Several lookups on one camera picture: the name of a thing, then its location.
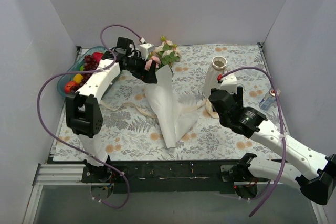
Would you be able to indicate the pink flower bouquet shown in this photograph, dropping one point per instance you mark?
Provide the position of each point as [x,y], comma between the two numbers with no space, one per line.
[165,54]

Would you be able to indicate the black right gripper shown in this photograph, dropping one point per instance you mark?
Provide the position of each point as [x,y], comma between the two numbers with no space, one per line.
[239,96]

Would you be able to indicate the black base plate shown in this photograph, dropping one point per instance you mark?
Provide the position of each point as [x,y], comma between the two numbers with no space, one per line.
[167,176]

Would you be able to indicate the blue and white drink can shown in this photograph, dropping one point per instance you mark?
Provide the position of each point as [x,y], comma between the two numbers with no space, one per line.
[268,100]

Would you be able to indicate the white wrapping paper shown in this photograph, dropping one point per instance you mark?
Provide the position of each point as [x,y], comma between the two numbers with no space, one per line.
[165,104]

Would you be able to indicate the red apple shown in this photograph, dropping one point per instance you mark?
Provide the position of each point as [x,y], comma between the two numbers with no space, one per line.
[97,56]

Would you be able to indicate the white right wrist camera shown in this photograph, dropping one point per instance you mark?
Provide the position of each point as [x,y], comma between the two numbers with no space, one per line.
[227,83]

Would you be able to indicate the cream printed ribbon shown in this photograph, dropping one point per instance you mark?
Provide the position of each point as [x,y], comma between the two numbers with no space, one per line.
[205,103]

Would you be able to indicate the floral patterned table mat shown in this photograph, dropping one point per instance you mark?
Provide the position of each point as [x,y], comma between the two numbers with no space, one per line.
[131,131]

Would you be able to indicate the white ribbed ceramic vase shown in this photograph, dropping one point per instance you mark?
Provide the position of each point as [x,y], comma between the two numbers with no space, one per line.
[217,66]

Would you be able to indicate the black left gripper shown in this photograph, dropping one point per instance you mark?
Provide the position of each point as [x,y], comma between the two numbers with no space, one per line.
[143,69]

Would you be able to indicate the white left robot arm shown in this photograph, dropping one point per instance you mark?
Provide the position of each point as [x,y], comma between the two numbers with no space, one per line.
[83,114]

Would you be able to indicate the dark red grape bunch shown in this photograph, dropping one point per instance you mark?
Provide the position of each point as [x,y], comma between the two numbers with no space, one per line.
[88,64]

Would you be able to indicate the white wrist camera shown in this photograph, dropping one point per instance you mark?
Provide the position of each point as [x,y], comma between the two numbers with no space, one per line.
[227,83]
[145,49]

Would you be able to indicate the aluminium frame rail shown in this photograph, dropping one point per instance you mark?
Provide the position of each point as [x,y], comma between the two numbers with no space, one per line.
[59,174]

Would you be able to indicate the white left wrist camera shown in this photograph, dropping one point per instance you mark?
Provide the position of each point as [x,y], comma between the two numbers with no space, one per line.
[145,49]

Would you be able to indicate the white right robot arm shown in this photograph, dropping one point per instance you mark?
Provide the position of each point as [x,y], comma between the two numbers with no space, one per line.
[311,172]

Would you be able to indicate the orange fruit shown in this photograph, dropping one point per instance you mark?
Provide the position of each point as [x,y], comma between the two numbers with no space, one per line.
[70,86]

